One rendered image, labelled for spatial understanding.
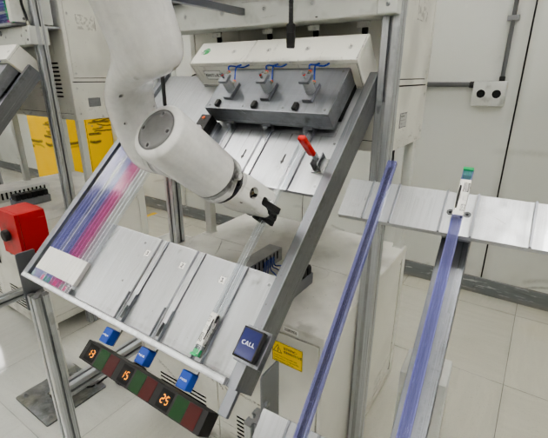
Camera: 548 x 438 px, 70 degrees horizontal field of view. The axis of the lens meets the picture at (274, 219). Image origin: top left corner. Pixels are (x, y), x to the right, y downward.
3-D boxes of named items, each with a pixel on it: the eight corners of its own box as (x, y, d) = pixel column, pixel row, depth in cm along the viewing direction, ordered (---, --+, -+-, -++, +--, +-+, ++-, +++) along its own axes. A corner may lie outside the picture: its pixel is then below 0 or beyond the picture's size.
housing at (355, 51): (370, 108, 92) (357, 58, 81) (214, 101, 118) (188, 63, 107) (381, 83, 95) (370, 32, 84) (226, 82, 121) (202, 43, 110)
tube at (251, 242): (199, 358, 68) (196, 356, 68) (193, 355, 69) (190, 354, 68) (310, 135, 86) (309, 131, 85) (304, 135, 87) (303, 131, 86)
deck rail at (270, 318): (251, 396, 67) (235, 390, 62) (242, 391, 68) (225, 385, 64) (383, 92, 92) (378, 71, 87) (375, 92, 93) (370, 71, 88)
